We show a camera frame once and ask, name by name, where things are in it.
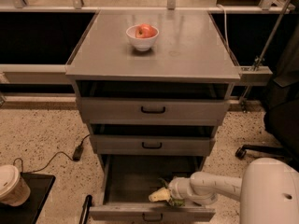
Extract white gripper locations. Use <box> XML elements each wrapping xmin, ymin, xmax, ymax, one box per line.
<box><xmin>149</xmin><ymin>177</ymin><xmax>190</xmax><ymax>203</ymax></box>

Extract green jalapeno chip bag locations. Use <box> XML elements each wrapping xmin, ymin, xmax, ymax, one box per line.
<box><xmin>160</xmin><ymin>178</ymin><xmax>185</xmax><ymax>207</ymax></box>

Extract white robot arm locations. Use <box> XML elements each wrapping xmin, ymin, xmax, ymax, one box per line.
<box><xmin>149</xmin><ymin>158</ymin><xmax>299</xmax><ymax>224</ymax></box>

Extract grey bottom drawer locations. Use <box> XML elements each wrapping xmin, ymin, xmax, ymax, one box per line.
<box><xmin>90</xmin><ymin>155</ymin><xmax>215</xmax><ymax>224</ymax></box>

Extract grey drawer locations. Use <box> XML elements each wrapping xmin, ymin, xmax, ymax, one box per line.
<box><xmin>90</xmin><ymin>155</ymin><xmax>215</xmax><ymax>224</ymax></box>
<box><xmin>76</xmin><ymin>80</ymin><xmax>229</xmax><ymax>126</ymax></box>
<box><xmin>91</xmin><ymin>124</ymin><xmax>215</xmax><ymax>156</ymax></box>

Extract grey drawer cabinet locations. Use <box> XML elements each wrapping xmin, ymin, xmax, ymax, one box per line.
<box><xmin>64</xmin><ymin>8</ymin><xmax>242</xmax><ymax>224</ymax></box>

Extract grey middle drawer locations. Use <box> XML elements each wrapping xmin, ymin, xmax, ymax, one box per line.
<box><xmin>91</xmin><ymin>124</ymin><xmax>215</xmax><ymax>156</ymax></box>

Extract grey top drawer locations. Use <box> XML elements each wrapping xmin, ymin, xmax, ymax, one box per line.
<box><xmin>76</xmin><ymin>80</ymin><xmax>229</xmax><ymax>126</ymax></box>

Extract black side table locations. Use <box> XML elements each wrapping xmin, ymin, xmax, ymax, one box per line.
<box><xmin>0</xmin><ymin>173</ymin><xmax>56</xmax><ymax>224</ymax></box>

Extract black office chair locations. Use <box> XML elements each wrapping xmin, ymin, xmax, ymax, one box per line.
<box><xmin>235</xmin><ymin>27</ymin><xmax>299</xmax><ymax>171</ymax></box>

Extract white lidded paper cup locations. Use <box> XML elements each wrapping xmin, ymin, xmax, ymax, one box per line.
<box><xmin>0</xmin><ymin>165</ymin><xmax>31</xmax><ymax>206</ymax></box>

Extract white ceramic bowl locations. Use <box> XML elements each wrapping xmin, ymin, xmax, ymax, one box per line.
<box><xmin>126</xmin><ymin>24</ymin><xmax>159</xmax><ymax>51</ymax></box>

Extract red apple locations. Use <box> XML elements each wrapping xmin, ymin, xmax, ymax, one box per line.
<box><xmin>135</xmin><ymin>23</ymin><xmax>156</xmax><ymax>38</ymax></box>

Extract black handle bar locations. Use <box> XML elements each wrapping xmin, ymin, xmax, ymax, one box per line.
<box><xmin>79</xmin><ymin>195</ymin><xmax>93</xmax><ymax>224</ymax></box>

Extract black power adapter with cable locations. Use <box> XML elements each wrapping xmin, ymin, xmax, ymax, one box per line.
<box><xmin>12</xmin><ymin>133</ymin><xmax>91</xmax><ymax>174</ymax></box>

